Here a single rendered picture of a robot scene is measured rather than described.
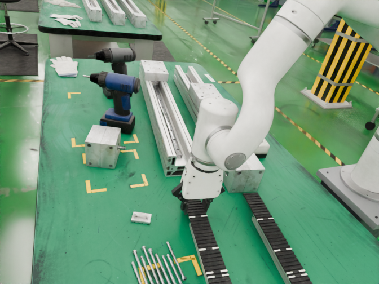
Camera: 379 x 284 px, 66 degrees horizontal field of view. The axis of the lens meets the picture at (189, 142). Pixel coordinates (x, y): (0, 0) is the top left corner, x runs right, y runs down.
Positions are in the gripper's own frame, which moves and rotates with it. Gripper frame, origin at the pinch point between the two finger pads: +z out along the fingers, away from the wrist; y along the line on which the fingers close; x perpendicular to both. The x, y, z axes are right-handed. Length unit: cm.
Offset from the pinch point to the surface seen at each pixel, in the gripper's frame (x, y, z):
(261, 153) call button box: 24.7, 33.5, 1.5
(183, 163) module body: 17.6, 0.5, -0.5
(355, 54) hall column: 228, 262, 15
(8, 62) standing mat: 302, -123, 80
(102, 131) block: 28.8, -24.1, -5.5
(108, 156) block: 21.7, -22.5, -0.8
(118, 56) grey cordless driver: 72, -17, -15
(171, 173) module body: 16.7, -3.1, 2.8
